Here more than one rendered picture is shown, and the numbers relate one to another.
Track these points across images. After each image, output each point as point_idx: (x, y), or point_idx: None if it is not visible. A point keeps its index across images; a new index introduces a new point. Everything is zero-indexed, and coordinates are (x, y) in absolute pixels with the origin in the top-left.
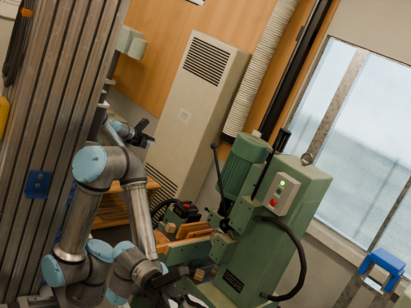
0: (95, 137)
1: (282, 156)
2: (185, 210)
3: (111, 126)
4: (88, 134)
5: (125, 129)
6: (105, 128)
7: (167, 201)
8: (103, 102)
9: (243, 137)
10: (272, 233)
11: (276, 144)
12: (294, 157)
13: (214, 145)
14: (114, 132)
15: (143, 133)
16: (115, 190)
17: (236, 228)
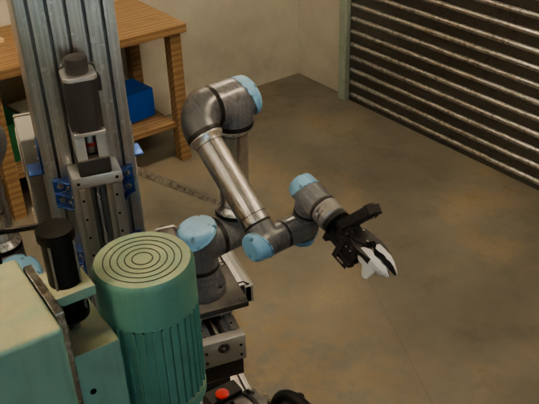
0: (70, 126)
1: (15, 278)
2: (208, 393)
3: (214, 158)
4: (68, 119)
5: (305, 197)
6: (200, 154)
7: (291, 395)
8: (71, 76)
9: (134, 235)
10: None
11: (1, 228)
12: (29, 312)
13: None
14: (220, 171)
15: (349, 231)
16: None
17: None
